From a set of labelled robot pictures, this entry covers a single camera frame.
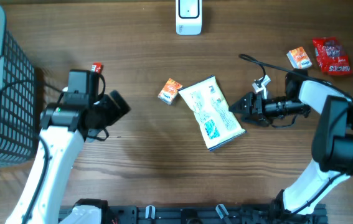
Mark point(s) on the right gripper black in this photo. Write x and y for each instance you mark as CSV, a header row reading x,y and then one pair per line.
x,y
251,98

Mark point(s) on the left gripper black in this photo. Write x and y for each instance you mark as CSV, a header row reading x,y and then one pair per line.
x,y
115,112

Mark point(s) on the large yellow snack bag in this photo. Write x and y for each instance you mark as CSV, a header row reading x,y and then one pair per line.
x,y
217,124

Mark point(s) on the red stick packet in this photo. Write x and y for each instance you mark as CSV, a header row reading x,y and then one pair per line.
x,y
97,67

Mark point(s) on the small orange box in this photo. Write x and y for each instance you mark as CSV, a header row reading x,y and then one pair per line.
x,y
299,58
169,91

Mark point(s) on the red snack packet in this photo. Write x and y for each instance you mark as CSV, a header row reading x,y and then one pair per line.
x,y
331,56

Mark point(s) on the dark grey plastic basket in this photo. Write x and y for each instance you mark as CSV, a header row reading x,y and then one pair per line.
x,y
17,100

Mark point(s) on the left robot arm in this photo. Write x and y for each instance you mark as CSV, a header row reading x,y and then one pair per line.
x,y
65,128

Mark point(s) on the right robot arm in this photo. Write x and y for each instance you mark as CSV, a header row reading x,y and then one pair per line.
x,y
332,146

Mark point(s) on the white barcode scanner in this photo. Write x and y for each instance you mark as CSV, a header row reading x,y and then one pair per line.
x,y
188,17

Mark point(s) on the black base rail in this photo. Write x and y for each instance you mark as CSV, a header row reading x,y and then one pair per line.
x,y
256,213

